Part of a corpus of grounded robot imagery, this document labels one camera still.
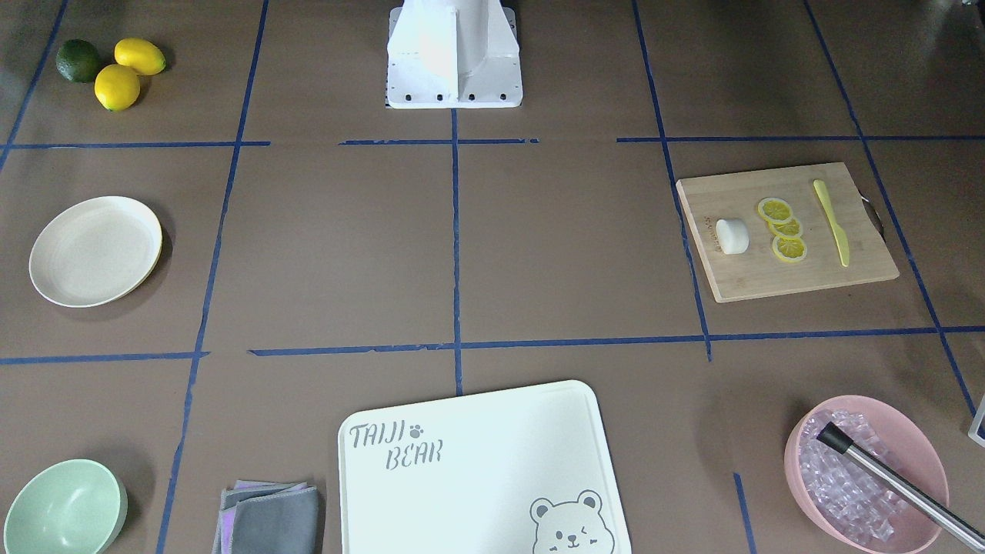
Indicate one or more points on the yellow plastic knife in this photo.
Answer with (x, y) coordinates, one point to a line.
(839, 235)

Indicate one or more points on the yellow lemon upper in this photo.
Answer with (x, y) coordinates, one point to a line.
(142, 56)

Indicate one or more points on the yellow lemon lower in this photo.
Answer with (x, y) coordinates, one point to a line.
(117, 87)

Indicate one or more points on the purple folded cloth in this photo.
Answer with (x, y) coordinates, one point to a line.
(226, 523)

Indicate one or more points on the pink bowl with ice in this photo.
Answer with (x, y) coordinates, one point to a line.
(828, 460)

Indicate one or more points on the lemon slice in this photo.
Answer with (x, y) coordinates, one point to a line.
(789, 230)
(775, 211)
(789, 250)

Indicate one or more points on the lemon slice top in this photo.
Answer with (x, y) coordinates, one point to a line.
(775, 211)

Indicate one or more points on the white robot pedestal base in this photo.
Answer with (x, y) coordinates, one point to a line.
(453, 54)

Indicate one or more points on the metal black-tipped tongs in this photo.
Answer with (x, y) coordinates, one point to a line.
(900, 485)

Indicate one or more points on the bamboo cutting board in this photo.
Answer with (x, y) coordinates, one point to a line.
(758, 273)

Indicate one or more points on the lemon slice bottom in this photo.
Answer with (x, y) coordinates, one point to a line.
(789, 250)

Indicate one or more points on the lemon slice middle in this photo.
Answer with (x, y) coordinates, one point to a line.
(789, 230)

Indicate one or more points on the white bear tray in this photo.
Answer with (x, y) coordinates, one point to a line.
(523, 470)

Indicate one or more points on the cream round plate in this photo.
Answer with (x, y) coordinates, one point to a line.
(95, 252)

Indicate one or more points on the grey folded cloth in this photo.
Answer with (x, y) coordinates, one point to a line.
(277, 523)

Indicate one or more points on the white object edge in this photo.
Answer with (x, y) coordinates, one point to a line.
(976, 430)

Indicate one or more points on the yellow lemon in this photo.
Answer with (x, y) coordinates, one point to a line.
(142, 56)
(117, 87)

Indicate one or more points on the green bowl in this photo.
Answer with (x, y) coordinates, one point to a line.
(77, 506)

